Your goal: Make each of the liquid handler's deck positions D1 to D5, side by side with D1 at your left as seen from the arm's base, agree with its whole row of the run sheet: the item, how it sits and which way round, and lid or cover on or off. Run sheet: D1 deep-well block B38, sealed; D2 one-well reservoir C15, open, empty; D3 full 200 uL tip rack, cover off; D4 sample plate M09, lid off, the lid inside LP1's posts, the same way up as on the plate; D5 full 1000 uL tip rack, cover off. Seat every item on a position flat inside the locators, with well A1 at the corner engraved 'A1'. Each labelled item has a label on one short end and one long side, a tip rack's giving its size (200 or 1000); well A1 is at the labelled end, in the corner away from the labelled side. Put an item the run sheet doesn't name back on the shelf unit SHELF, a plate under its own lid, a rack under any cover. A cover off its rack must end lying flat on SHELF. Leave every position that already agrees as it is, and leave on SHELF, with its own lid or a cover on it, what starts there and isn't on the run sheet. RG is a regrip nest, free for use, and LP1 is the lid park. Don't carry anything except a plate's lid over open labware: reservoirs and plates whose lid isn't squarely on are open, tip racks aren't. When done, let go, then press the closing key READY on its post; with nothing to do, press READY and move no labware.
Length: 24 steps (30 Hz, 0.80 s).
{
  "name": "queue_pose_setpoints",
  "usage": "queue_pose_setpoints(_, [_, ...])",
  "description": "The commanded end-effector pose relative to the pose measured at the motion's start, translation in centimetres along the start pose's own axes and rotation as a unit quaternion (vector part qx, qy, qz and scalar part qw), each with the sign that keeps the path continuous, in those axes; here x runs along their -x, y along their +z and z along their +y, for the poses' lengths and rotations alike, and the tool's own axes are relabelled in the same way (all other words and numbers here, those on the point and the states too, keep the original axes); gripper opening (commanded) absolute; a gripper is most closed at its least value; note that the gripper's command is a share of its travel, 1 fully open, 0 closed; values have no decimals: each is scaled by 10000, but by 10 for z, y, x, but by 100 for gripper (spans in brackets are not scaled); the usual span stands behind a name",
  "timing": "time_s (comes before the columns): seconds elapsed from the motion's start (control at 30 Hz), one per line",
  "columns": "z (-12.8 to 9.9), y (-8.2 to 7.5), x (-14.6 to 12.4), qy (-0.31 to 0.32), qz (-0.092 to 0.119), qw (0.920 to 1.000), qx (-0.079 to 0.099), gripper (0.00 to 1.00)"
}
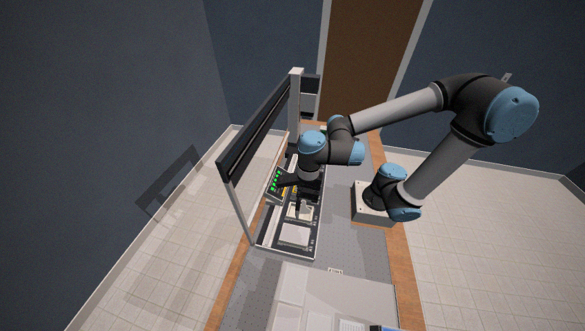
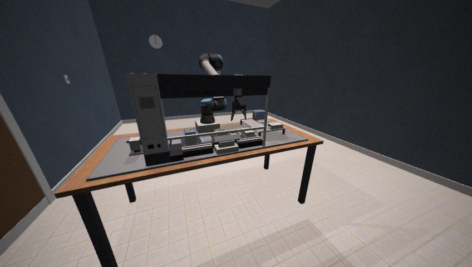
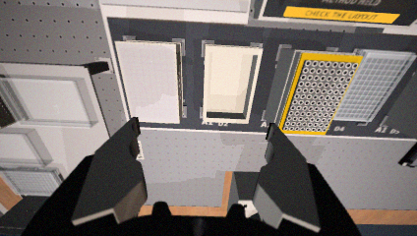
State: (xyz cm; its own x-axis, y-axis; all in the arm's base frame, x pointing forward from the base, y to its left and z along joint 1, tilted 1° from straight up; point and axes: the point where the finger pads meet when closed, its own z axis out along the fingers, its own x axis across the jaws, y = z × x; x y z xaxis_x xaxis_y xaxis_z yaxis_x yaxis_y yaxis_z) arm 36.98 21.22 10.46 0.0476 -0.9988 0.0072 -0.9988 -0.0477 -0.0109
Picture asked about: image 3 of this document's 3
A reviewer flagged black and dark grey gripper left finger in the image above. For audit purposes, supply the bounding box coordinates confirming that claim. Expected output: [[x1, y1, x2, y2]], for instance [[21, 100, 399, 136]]
[[21, 117, 148, 236]]

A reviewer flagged grey rectangular panel with label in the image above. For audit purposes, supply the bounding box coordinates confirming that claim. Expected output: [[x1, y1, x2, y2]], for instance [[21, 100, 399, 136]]
[[407, 152, 417, 166]]

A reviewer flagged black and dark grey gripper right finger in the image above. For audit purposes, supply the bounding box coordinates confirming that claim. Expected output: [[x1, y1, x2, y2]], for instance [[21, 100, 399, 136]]
[[252, 123, 362, 236]]

